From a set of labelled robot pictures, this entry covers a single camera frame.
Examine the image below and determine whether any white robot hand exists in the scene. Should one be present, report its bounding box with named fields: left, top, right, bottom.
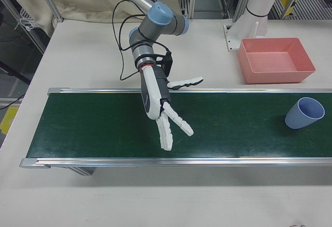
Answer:
left=139, top=65, right=204, bottom=151

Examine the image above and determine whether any blue plastic cup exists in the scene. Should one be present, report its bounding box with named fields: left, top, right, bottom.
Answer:
left=284, top=97, right=325, bottom=130

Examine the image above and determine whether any pink plastic box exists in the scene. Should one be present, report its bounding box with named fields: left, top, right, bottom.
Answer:
left=238, top=37, right=316, bottom=85

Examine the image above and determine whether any green conveyor belt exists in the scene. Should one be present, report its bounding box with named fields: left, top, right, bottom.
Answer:
left=20, top=87, right=332, bottom=176

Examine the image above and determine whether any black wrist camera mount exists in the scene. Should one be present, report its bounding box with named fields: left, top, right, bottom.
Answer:
left=155, top=51, right=173, bottom=77

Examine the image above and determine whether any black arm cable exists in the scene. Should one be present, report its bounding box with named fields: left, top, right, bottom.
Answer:
left=112, top=0, right=146, bottom=82

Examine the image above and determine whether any white wire rack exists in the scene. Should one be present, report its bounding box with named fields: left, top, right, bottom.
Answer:
left=18, top=8, right=37, bottom=32

